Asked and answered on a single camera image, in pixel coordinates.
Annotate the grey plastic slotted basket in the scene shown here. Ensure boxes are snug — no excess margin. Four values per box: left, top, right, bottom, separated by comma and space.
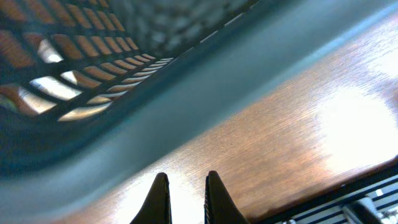
1, 0, 397, 222

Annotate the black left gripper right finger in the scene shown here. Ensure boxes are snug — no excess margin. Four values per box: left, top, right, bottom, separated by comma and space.
204, 170, 249, 224

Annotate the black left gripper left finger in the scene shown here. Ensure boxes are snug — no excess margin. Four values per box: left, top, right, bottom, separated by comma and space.
130, 172, 172, 224

